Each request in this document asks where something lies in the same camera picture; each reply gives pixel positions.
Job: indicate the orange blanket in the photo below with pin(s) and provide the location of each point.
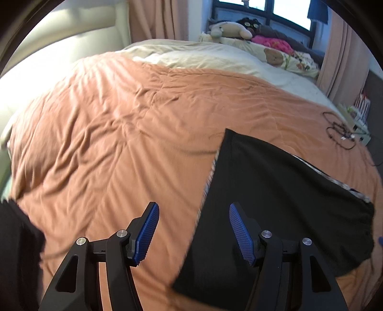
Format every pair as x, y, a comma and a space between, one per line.
119, 134

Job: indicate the pink cloth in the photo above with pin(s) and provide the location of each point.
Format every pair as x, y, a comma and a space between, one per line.
272, 44

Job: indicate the grey plush toy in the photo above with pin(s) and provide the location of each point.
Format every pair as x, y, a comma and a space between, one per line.
230, 30

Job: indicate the cream duvet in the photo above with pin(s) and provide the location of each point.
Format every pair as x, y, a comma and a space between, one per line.
209, 56

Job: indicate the white rack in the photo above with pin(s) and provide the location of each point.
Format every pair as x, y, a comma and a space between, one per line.
362, 106

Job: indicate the small cream plush toy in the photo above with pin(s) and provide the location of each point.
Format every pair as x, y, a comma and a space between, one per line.
207, 36

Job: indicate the blue hanging cloth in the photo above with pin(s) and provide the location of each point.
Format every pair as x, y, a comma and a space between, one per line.
317, 10

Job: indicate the cream padded headboard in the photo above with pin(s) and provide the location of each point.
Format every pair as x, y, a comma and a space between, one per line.
74, 27

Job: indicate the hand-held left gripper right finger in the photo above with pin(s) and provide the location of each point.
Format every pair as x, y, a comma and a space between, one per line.
241, 231

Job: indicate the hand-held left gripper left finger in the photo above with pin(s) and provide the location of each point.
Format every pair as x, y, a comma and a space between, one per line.
146, 231

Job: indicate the peach curtain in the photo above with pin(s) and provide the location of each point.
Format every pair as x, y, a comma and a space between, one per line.
167, 18
344, 59

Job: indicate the dark framed window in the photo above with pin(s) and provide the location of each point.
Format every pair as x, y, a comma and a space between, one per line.
287, 12

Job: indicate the black plush toy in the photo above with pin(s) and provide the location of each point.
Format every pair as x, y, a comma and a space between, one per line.
251, 24

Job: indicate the dark grey cloth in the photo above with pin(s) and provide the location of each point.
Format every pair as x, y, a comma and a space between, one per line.
287, 36

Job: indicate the black pants with printed lining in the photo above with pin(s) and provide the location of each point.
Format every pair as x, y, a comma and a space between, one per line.
269, 179

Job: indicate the printed pillow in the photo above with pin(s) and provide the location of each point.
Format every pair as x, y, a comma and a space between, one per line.
300, 64

